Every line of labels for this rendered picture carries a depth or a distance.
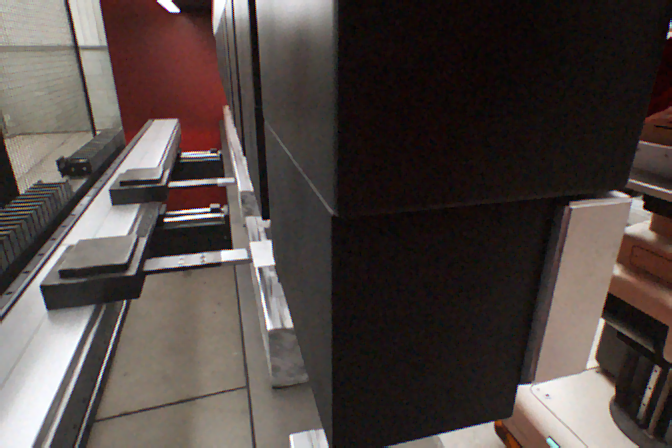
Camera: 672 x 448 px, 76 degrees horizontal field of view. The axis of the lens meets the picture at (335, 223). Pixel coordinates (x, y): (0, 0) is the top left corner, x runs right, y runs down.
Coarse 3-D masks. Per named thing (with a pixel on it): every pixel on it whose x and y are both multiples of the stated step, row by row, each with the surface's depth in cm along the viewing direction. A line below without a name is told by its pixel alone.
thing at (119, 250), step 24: (96, 240) 61; (120, 240) 61; (144, 240) 64; (72, 264) 55; (96, 264) 55; (120, 264) 55; (144, 264) 61; (168, 264) 61; (192, 264) 61; (216, 264) 62; (48, 288) 53; (72, 288) 54; (96, 288) 54; (120, 288) 55
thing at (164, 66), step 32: (128, 0) 226; (128, 32) 232; (160, 32) 236; (192, 32) 240; (128, 64) 237; (160, 64) 241; (192, 64) 245; (128, 96) 243; (160, 96) 247; (192, 96) 252; (224, 96) 256; (128, 128) 249; (192, 128) 258; (192, 192) 272; (224, 192) 277
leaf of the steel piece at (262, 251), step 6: (252, 246) 67; (258, 246) 67; (264, 246) 67; (270, 246) 67; (252, 252) 65; (258, 252) 65; (264, 252) 65; (270, 252) 65; (258, 258) 63; (264, 258) 63; (270, 258) 63; (258, 264) 62; (264, 264) 62; (270, 264) 62
